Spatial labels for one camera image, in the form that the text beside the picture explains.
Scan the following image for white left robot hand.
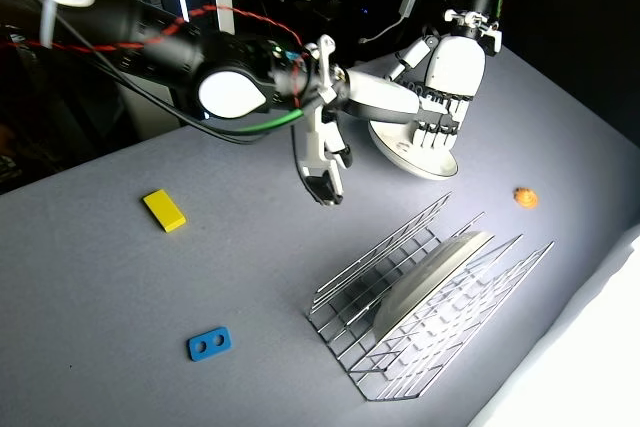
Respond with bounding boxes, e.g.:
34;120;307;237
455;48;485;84
383;32;487;122

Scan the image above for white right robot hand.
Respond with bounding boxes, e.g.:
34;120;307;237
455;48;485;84
298;69;464;206

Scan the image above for smudged white plate black rim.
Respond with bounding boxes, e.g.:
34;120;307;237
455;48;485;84
372;230;496;348

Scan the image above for orange swirl cookie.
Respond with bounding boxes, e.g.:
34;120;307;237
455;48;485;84
513;186;540;211

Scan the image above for yellow rectangular block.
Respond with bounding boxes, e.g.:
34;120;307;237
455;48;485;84
142;189;187;234

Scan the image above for blue block with two holes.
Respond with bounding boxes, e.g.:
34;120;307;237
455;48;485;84
187;326;233;363

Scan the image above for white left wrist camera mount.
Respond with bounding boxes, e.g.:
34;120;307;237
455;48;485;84
443;8;504;56

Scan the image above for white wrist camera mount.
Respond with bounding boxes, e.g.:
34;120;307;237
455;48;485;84
443;8;504;56
302;34;349;106

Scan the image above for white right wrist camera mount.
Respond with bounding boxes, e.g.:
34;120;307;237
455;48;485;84
302;34;349;106

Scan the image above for thin white cable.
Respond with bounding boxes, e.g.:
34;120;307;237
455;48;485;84
358;14;407;44

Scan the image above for thick green wire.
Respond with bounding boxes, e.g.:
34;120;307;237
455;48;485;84
219;105;307;134

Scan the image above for black cable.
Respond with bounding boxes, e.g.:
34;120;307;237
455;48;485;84
0;0;306;146

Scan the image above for red black twisted wire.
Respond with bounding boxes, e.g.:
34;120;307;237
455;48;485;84
0;4;309;103

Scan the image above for silver wire plate rack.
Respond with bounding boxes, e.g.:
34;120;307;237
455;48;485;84
304;191;555;402

